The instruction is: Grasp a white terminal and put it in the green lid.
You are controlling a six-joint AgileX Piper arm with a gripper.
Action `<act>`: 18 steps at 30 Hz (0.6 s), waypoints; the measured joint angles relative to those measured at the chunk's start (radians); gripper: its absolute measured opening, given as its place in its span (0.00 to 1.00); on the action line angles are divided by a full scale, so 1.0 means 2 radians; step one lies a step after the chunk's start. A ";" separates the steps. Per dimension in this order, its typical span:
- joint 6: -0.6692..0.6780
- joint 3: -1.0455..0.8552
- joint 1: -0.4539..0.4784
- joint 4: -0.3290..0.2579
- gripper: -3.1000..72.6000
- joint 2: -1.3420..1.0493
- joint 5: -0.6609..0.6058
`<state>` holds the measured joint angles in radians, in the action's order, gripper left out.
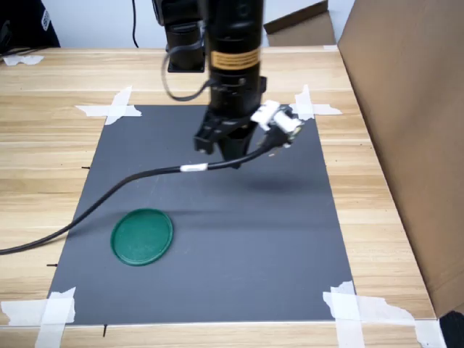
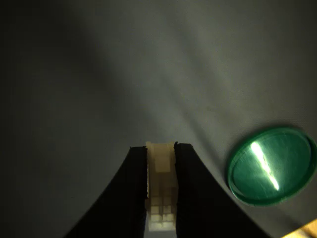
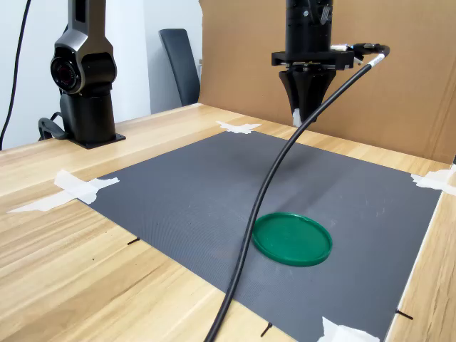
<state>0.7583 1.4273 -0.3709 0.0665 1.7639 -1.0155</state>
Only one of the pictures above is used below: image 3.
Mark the black looped cable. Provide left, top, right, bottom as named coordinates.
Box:
left=38, top=112, right=69, bottom=142

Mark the round green lid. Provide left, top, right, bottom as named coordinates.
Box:
left=251, top=212, right=333, bottom=267

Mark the dark grey chair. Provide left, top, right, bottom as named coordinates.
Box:
left=158, top=28, right=201, bottom=107

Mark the brown cardboard partition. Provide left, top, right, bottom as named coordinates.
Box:
left=197, top=0, right=456, bottom=165

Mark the dark grey mat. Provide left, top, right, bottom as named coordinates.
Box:
left=77, top=130, right=443, bottom=342

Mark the white tape piece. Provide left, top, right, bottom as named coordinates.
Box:
left=316, top=316, right=381, bottom=342
left=6, top=169, right=120, bottom=214
left=410, top=164, right=456, bottom=197
left=215, top=120, right=263, bottom=135

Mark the thick black camera cable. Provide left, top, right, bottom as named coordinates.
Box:
left=203, top=42, right=392, bottom=342

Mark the thin black cable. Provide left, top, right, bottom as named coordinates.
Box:
left=0, top=0, right=32, bottom=150

